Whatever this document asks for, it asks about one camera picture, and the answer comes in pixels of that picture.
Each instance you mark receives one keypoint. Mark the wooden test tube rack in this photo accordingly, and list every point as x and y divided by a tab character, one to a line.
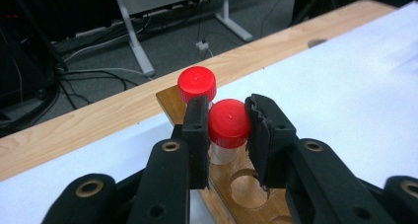
219	184

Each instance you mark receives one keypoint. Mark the white plug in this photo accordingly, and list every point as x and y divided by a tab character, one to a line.
202	45

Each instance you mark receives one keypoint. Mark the small dark disc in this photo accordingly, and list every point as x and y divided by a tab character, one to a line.
316	43

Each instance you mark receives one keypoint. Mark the black tripod stand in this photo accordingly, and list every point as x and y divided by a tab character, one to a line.
39	30

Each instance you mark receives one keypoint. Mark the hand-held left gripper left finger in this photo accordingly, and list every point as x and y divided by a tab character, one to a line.
197	145

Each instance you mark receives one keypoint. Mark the red-capped sample tube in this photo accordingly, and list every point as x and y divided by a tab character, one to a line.
228	125
197	82

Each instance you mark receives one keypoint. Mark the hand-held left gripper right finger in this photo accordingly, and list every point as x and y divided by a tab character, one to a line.
269	141

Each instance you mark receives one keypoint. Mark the white metal stand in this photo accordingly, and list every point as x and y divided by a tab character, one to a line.
139	49

